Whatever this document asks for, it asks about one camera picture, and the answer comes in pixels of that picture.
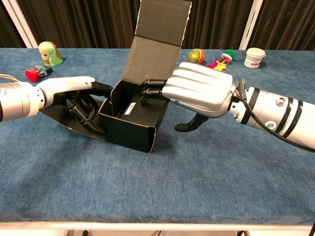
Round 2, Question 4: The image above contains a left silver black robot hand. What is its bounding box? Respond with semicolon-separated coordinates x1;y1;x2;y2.
36;76;114;135

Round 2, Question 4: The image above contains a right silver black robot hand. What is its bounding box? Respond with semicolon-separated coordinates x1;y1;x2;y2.
140;61;237;132

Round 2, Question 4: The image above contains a black foldable paper box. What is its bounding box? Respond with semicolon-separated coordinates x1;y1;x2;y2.
39;0;193;153

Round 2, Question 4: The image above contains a yellow pink feather shuttlecock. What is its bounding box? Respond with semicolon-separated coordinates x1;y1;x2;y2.
206;49;236;72

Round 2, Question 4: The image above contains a red emergency stop button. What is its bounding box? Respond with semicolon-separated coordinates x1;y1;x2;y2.
24;64;54;83

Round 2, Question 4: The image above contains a green nesting doll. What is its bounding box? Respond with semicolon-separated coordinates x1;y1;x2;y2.
38;41;63;67

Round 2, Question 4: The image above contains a yellow orange woven ball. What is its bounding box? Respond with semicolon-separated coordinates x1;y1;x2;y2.
188;48;205;65

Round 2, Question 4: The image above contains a black pleated curtain panel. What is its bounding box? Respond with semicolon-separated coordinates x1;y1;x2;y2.
14;0;141;49
247;0;315;51
183;0;254;50
0;2;25;49

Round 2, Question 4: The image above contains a white plastic jar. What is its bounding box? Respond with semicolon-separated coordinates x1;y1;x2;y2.
244;47;266;69

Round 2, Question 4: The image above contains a blue table cloth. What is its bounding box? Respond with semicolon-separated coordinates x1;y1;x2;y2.
0;48;315;226

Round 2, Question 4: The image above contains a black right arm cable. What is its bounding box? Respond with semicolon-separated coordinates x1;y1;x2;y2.
237;78;315;154

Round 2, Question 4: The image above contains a white metal frame post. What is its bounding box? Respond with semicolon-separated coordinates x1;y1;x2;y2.
1;0;39;49
240;0;264;51

